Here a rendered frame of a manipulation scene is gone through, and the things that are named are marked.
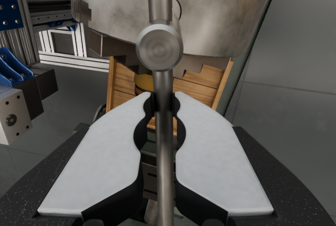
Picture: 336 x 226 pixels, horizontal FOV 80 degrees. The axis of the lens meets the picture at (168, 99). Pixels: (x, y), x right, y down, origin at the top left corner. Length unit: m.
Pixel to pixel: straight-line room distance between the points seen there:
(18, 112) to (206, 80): 0.56
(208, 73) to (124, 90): 0.28
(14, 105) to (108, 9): 0.50
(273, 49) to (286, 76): 0.22
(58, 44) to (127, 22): 1.41
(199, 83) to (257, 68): 0.98
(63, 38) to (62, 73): 0.47
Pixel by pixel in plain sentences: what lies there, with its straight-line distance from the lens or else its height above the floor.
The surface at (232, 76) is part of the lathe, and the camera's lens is 1.00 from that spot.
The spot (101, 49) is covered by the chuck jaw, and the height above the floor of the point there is 1.20.
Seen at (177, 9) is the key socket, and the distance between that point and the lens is 0.25.
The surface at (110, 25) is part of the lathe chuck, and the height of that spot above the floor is 1.23.
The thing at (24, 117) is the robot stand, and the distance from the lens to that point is 0.75.
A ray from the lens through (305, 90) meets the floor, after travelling 1.75.
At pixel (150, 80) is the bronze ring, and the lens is 0.39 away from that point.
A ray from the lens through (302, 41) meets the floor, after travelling 1.61.
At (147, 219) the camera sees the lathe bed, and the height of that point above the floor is 0.86.
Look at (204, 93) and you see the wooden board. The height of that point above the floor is 0.89.
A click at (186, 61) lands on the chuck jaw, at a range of 0.39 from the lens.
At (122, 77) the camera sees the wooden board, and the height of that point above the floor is 0.88.
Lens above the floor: 1.47
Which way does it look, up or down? 61 degrees down
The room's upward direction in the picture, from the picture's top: 157 degrees counter-clockwise
